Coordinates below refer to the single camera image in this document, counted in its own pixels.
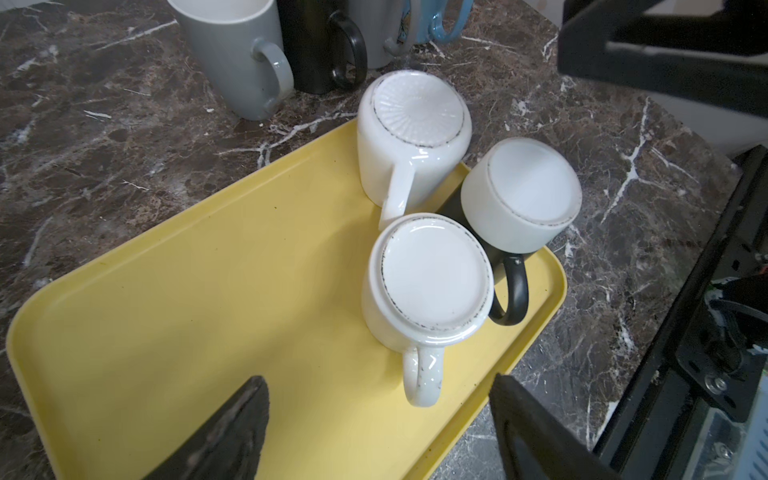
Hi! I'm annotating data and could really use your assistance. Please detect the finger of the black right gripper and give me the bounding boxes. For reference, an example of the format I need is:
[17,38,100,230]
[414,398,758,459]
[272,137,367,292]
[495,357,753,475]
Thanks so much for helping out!
[557,1,767,117]

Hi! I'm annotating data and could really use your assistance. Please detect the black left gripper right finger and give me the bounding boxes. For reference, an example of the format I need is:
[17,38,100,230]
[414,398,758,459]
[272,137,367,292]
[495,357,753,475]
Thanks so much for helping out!
[489,374,619,479]

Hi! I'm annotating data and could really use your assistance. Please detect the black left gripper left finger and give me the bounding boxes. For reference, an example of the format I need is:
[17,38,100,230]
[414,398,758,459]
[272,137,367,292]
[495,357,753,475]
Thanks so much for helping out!
[146,376,270,479]

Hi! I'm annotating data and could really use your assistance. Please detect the blue butterfly mug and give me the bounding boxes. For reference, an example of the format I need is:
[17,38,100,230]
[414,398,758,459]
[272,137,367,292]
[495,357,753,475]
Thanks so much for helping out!
[409,0,474,44]

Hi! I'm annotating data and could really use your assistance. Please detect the small grey mug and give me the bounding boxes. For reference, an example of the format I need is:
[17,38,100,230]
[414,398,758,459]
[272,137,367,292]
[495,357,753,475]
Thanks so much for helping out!
[169,0,294,120]

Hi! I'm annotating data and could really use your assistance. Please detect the tall grey mug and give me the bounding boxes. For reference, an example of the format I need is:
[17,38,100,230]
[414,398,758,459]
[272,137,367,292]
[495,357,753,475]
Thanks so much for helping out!
[345,0,422,70]

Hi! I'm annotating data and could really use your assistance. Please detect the black mug white bottom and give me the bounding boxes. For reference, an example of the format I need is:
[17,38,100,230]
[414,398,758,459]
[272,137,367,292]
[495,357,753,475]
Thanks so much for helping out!
[437,137,582,326]

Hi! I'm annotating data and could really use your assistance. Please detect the white ribbed-bottom mug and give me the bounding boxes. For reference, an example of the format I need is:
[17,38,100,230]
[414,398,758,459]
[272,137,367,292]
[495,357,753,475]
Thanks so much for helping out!
[357,70,472,230]

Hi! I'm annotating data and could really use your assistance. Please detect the yellow plastic tray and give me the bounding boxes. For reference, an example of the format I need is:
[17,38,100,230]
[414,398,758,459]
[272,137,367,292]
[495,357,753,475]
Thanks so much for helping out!
[6,122,567,479]

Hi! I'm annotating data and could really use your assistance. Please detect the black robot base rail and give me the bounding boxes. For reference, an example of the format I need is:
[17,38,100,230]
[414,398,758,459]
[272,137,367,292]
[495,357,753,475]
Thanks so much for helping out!
[594,146,767,479]

